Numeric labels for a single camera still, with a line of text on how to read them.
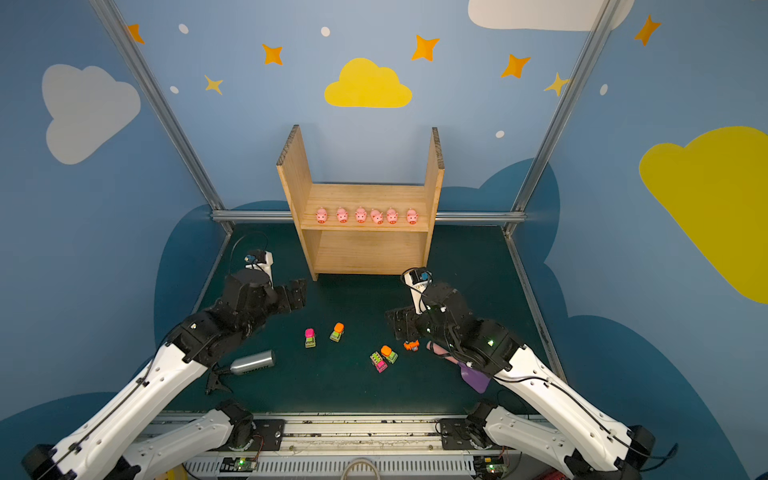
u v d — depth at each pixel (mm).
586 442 391
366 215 840
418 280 593
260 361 836
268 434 753
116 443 382
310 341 888
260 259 608
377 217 838
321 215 839
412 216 840
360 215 840
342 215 840
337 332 905
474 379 833
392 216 840
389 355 859
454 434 749
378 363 840
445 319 481
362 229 840
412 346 883
